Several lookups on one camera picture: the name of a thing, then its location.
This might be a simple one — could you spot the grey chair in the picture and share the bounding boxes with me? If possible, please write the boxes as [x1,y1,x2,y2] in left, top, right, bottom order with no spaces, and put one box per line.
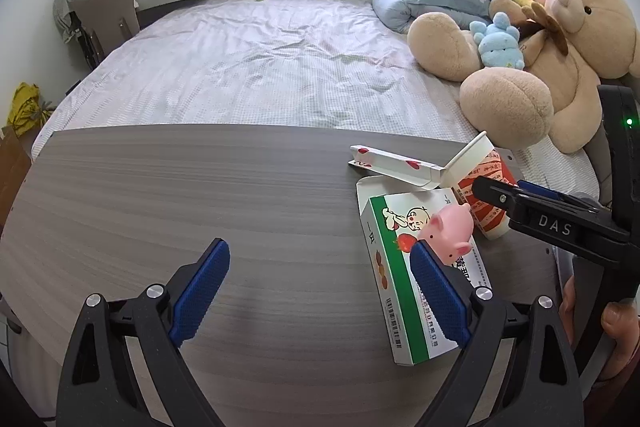
[75,0,141,60]

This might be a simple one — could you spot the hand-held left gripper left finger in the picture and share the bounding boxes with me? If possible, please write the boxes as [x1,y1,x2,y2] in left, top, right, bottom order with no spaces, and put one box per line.
[56,238,232,427]

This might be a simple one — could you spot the yellow bag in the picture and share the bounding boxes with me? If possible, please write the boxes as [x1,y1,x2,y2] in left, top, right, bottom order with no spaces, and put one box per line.
[7,82,49,138]

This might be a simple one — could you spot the small white carton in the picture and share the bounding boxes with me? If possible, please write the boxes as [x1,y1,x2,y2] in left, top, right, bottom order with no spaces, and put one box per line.
[348,144,448,190]

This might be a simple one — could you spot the bed with pale checked sheet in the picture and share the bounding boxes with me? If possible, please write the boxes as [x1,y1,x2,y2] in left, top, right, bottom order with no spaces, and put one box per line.
[31,0,601,208]

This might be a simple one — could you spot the pink rubber pig toy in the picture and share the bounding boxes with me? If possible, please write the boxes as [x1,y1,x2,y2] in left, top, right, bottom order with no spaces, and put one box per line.
[417,203,474,265]

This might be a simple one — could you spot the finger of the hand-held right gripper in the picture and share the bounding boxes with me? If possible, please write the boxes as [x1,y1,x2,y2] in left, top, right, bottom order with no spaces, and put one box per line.
[516,179,601,212]
[472,176,523,223]

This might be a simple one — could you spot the large beige teddy bear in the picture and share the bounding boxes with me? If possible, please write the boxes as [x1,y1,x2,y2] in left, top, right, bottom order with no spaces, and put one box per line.
[406,0,638,154]

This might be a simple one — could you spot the red and white paper cup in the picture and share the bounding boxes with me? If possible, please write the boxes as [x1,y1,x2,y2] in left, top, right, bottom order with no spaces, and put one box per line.
[440,131,518,240]

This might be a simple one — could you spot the light blue duvet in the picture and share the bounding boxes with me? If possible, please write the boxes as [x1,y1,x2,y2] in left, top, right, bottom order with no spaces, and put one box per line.
[372,0,511,35]

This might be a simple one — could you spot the brown cardboard box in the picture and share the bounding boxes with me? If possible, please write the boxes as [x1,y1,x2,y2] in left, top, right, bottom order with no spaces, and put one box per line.
[0,126,32,220]

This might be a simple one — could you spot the person's right hand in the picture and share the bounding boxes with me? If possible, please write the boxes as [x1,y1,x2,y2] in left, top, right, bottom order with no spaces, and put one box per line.
[600,299,640,382]

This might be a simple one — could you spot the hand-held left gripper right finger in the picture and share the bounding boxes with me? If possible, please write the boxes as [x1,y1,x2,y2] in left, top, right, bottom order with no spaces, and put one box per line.
[409,241,586,427]

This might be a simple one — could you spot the small blue plush toy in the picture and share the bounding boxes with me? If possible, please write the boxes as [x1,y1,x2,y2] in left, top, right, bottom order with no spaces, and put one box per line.
[469,12,526,70]

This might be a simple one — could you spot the green and white medicine box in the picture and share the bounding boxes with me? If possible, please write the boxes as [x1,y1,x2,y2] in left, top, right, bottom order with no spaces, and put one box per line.
[356,174,493,366]

